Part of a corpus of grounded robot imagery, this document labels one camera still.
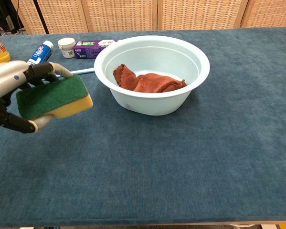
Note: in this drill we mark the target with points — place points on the blue white toothpaste tube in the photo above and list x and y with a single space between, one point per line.
41 52

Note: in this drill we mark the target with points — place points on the light blue toothbrush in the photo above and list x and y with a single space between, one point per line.
85 70

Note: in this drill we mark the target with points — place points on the black tripod stand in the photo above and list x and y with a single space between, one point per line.
41 16

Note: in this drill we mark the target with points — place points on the green and yellow sponge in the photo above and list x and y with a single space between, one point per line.
54 95

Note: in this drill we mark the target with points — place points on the blue table cloth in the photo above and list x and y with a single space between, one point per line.
181 167

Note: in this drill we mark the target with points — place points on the light blue plastic basin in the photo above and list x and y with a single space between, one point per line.
152 102

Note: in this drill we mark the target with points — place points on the purple toothpaste box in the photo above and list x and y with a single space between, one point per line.
87 50

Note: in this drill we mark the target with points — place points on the brown cloth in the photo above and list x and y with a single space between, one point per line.
154 83

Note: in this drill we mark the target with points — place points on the small white jar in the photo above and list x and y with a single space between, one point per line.
66 47

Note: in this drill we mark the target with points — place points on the wicker folding screen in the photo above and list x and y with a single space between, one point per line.
121 14

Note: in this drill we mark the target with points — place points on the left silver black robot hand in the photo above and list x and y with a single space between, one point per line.
6 76

